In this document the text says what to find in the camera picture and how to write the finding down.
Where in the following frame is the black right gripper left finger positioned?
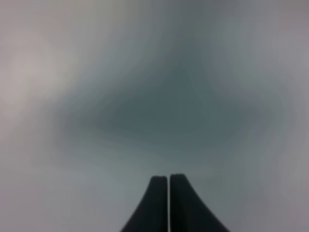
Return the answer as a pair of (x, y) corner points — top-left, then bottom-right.
(122, 176), (169, 232)

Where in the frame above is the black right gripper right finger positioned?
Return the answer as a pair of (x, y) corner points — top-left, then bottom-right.
(169, 174), (229, 232)

